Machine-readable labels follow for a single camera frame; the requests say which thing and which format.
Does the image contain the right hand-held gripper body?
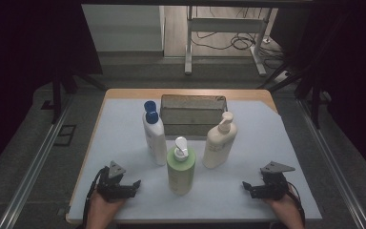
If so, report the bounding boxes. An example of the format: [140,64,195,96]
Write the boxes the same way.
[251,160,296,201]

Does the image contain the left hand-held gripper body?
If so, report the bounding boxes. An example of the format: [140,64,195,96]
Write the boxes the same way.
[96,160,134,203]

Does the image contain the green bottle with white pump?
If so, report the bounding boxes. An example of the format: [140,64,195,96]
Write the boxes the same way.
[166,136,197,197]

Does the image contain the cream pump bottle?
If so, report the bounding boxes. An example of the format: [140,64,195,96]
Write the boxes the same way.
[202,111,238,170]

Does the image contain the white bottle with blue cap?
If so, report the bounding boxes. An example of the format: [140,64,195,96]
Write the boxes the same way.
[142,100,169,167]

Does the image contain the grey rectangular storage box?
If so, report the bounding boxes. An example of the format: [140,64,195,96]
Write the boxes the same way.
[159,94,228,138]

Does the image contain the person's right hand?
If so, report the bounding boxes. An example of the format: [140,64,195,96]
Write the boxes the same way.
[264,190,303,222]

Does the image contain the person's left hand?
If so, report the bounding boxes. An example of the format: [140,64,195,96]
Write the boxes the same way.
[87,190,126,221]

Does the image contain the pale blue table mat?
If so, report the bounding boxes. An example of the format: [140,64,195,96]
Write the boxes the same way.
[67,98,323,222]

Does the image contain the black stand legs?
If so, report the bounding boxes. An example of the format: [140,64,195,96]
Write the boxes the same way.
[51,65,107,126]
[256,61,325,130]

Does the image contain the dark curtain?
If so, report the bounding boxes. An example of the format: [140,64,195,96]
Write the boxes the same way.
[0,0,103,180]
[270,0,366,187]

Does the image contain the white cabinet panel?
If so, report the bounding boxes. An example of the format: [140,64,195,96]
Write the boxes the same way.
[81,4,166,52]

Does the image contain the black overhead bar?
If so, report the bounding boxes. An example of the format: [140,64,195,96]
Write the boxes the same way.
[79,0,315,10]

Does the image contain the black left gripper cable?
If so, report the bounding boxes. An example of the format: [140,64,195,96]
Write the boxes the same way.
[81,167,107,229]

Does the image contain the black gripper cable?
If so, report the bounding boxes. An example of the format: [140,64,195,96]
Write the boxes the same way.
[81,167,107,229]
[285,181,307,227]

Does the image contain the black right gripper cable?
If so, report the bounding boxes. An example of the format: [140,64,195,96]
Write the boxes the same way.
[285,181,307,227]

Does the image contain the aluminium floor rail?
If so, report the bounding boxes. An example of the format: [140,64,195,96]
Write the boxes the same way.
[0,94,74,229]
[295,98,366,229]

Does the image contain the tangle of black floor cables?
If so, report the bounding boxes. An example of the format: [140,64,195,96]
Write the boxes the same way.
[192,30,285,70]

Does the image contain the white metal desk frame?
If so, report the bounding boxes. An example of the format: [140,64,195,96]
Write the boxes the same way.
[184,5,268,77]

